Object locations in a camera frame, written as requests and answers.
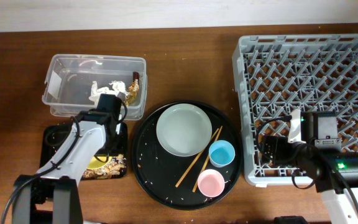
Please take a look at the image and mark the white tissue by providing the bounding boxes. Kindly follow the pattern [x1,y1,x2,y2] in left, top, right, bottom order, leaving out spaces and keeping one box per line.
[89,81,129,106]

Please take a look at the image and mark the gold brown snack wrapper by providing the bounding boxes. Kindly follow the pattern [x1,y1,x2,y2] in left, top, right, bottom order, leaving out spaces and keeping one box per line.
[125,72,140,106]

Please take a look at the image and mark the yellow bowl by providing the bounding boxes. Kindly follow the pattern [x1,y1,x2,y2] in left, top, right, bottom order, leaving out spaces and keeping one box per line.
[87,156,112,170]

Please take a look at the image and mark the rice and peanut shells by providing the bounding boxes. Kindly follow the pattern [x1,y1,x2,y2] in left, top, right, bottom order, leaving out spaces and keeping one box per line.
[81,154,127,180]

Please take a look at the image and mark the grey plate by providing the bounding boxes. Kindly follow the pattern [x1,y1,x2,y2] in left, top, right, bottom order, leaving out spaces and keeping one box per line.
[156,103,213,157]

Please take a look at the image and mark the blue cup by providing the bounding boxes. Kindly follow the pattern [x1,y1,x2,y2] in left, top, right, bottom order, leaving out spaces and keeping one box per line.
[208,140,236,168]

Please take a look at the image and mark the pink cup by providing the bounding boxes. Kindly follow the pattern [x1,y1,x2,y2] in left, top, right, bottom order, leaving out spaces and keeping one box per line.
[197,169,225,197]

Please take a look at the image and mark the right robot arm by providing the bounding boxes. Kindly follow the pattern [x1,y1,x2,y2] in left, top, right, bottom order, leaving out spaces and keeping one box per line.
[255,109,358,223]

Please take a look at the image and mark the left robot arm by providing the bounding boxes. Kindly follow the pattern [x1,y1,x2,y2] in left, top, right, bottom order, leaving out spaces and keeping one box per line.
[1,93,127,223]

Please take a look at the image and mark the grey dishwasher rack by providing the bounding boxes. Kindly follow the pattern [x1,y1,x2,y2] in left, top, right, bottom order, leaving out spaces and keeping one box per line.
[232,34,358,187]

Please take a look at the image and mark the clear plastic bin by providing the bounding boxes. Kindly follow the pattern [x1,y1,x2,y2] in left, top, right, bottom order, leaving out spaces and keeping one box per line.
[42,54,147,121]

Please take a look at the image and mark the wooden chopstick right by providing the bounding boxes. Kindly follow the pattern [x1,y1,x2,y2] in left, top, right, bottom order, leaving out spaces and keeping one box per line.
[192,126,223,193]

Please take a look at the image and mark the wooden chopstick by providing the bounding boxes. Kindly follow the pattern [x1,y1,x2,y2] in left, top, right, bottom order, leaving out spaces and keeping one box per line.
[175,128,220,188]
[192,126,223,193]

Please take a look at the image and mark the wooden chopstick left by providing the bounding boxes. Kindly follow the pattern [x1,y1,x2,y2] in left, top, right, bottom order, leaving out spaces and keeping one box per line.
[175,128,220,188]

